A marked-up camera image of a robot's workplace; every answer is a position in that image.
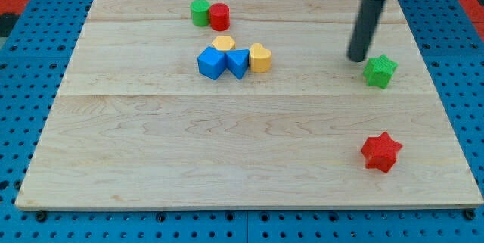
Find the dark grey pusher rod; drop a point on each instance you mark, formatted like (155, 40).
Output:
(363, 32)

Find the green star block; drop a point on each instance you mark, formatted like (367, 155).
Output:
(379, 71)

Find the red star block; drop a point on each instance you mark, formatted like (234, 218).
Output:
(381, 152)

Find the yellow heart block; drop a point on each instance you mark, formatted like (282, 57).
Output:
(260, 58)

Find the blue triangle block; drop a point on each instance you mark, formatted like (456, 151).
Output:
(237, 61)

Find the red cylinder block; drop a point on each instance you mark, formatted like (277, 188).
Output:
(219, 16)

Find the yellow hexagon block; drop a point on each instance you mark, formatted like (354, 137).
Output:
(224, 43)

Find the blue cube block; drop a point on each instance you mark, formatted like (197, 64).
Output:
(211, 63)

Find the green cylinder block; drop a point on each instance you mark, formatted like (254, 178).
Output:
(200, 12)

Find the wooden board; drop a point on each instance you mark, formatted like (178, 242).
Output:
(136, 127)

